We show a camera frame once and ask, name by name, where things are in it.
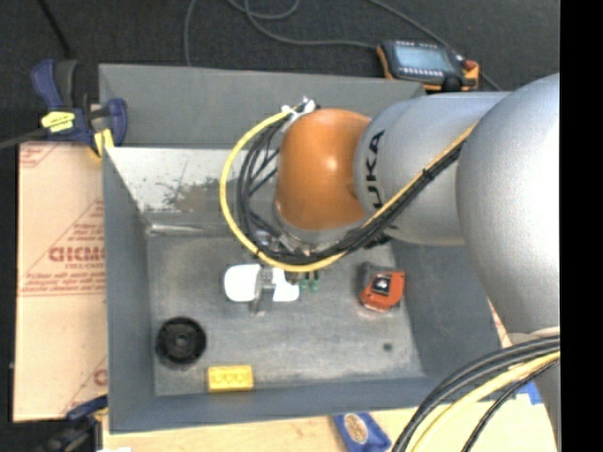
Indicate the grey metal bin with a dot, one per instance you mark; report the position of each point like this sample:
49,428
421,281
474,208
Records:
292,342

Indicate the white rounded object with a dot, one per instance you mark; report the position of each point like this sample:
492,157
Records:
241,283

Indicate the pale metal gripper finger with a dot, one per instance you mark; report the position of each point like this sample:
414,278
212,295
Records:
267,279
262,302

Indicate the black round ribbed object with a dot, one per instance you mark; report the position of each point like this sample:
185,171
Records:
180,343

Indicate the yellow flat block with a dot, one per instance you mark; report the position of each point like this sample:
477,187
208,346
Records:
230,378

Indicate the brown cardboard board, red print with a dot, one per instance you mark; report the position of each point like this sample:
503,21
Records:
56,299

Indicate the orange and black tape measure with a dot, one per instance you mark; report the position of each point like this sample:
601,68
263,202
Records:
380,288

